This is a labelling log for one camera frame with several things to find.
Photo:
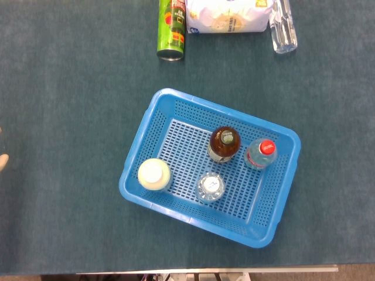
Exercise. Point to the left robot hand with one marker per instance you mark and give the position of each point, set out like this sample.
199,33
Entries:
3,162

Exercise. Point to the brown glass bottle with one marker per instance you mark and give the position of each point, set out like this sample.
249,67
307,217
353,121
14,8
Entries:
224,147

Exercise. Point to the red-capped water bottle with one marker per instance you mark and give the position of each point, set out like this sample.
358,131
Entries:
260,156

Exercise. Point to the clear plastic water bottle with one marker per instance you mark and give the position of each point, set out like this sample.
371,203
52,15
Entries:
210,187

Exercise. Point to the empty clear plastic bottle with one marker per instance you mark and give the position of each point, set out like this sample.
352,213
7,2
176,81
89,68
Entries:
283,32

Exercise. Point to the teal felt table cloth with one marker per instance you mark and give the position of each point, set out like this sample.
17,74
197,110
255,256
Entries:
58,87

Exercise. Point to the white-lidded jar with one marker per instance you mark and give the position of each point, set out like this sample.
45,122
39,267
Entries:
152,175

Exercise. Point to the blue perforated plastic basket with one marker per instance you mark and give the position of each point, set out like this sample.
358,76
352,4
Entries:
164,99

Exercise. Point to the green Pringles can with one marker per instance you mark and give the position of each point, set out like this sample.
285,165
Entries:
171,32

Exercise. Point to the white flour bag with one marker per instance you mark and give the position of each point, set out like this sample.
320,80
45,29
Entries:
228,17

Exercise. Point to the aluminium table edge rail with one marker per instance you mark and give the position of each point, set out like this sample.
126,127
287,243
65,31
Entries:
205,269

